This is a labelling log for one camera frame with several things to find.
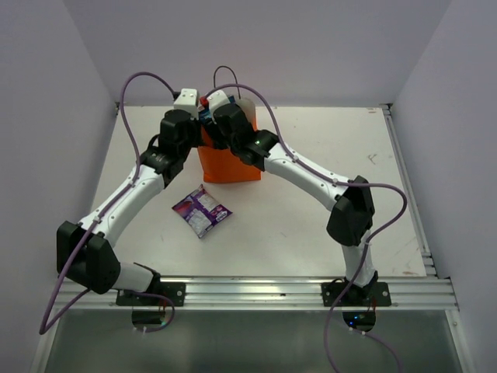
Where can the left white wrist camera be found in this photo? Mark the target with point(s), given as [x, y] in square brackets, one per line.
[188, 100]

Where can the aluminium mounting rail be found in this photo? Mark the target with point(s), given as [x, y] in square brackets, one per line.
[307, 294]

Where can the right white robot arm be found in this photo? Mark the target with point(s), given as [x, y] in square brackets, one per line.
[351, 207]

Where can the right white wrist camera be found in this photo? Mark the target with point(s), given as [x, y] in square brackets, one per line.
[215, 100]

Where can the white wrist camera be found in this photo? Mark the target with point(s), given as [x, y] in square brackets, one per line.
[215, 100]
[188, 100]

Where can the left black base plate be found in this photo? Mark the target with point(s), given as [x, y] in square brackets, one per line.
[163, 293]

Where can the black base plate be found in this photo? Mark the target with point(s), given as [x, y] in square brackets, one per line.
[163, 293]
[349, 293]

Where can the blue Burts chip bag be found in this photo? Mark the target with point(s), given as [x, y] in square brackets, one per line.
[204, 113]

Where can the orange paper bag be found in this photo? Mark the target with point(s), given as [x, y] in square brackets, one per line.
[219, 164]

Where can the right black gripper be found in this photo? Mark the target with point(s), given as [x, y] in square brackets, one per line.
[220, 140]

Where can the purple snack packet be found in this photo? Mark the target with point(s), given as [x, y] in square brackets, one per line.
[201, 211]

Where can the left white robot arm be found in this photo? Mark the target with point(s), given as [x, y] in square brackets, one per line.
[85, 249]

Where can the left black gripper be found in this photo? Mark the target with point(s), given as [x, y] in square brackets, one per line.
[197, 126]

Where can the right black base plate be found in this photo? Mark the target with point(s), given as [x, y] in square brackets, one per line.
[349, 293]

